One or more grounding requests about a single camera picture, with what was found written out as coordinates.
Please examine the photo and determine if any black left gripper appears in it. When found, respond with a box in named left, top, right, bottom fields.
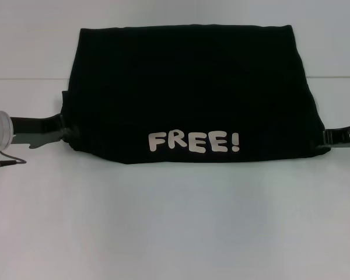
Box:
left=10, top=114, right=79, bottom=151

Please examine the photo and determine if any black shirt with FREE print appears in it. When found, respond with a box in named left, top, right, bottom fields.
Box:
left=59, top=25, right=332, bottom=166

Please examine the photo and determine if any thin dark arm cable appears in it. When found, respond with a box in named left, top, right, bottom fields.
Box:
left=0, top=156, right=27, bottom=173

